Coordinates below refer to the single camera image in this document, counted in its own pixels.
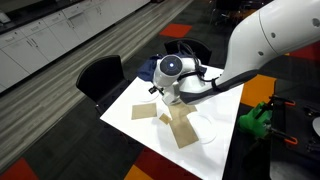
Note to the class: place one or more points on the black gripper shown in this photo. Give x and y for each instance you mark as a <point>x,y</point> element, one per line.
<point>156,90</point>

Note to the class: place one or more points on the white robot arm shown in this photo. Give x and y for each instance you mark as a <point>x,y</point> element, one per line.
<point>266,43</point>

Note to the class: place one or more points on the clear plastic bowl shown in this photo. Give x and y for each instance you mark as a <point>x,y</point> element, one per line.
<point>146,96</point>

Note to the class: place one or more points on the blue crumpled cloth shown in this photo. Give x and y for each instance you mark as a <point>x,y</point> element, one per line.
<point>146,71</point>

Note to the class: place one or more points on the square brown paper piece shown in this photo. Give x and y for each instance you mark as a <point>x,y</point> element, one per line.
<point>144,111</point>

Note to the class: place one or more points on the small brown paper scrap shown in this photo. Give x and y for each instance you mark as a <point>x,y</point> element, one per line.
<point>165,118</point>

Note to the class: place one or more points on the long brown paper piece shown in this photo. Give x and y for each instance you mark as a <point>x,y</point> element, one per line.
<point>183,128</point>

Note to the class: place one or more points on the black chair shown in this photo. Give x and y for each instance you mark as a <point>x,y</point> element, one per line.
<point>100,78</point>
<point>193,46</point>

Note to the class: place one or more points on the clear shallow plastic dish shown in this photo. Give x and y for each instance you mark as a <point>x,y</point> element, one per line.
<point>206,128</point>

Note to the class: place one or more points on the green clamp object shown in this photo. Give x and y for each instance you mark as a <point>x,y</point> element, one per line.
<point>255,121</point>

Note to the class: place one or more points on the dark background chair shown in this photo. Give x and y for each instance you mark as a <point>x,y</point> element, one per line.
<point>226,10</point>

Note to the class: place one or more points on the white cabinet row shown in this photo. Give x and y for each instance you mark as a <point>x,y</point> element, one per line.
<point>40,43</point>

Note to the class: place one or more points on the orange black bar clamp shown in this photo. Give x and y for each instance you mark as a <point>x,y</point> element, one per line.
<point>281,100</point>
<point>283,136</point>

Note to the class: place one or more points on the black perforated breadboard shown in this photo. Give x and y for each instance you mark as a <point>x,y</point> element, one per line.
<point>296,123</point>

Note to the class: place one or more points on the grey round disc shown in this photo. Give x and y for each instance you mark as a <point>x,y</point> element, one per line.
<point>317,126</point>

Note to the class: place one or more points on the grey metal base plate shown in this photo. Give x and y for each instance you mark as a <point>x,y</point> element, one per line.
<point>290,168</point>

